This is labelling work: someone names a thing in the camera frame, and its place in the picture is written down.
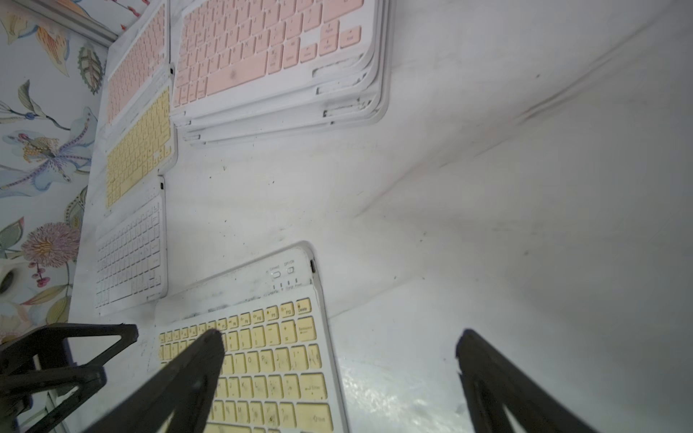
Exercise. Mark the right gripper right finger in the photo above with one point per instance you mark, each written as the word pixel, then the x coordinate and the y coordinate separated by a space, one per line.
pixel 496 389

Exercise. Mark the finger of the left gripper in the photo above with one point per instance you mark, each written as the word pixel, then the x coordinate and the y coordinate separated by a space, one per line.
pixel 51 345
pixel 17 392

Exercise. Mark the yellow keyboard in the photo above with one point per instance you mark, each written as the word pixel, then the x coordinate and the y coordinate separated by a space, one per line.
pixel 368 116
pixel 279 372
pixel 141 155

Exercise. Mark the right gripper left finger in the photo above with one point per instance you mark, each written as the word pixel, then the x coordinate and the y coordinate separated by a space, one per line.
pixel 178 397

